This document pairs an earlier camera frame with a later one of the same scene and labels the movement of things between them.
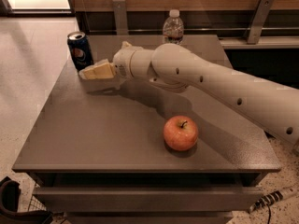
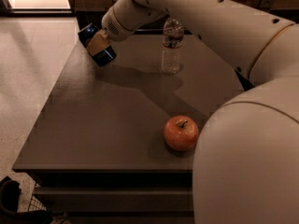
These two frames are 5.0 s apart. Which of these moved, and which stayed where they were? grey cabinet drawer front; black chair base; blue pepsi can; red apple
Moved: blue pepsi can
Stayed: black chair base; red apple; grey cabinet drawer front
